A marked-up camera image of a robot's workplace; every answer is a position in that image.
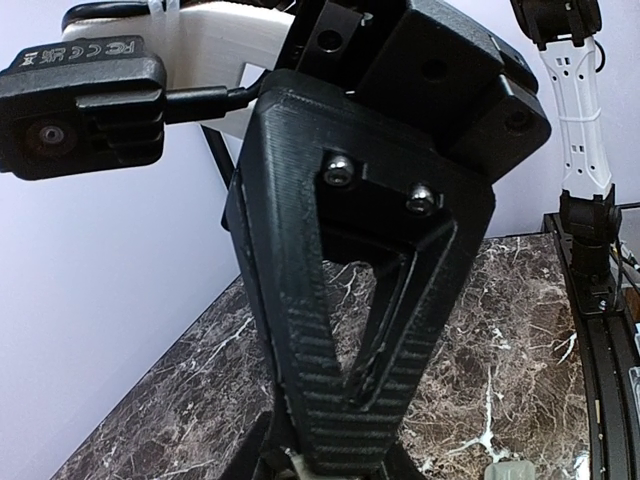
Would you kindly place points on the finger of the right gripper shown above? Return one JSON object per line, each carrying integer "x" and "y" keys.
{"x": 354, "y": 238}

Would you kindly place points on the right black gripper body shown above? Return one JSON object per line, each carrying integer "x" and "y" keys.
{"x": 432, "y": 67}

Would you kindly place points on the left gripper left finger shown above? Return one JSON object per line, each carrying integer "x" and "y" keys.
{"x": 270, "y": 456}

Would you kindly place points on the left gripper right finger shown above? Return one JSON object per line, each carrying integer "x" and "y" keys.
{"x": 398, "y": 465}

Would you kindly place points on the grey battery cover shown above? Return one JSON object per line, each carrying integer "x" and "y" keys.
{"x": 301, "y": 469}

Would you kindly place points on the white remote control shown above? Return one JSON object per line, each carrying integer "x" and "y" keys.
{"x": 511, "y": 470}

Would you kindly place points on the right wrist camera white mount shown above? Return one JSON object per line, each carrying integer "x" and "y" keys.
{"x": 101, "y": 98}

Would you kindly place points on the black front rail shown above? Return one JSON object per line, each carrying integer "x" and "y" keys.
{"x": 608, "y": 350}

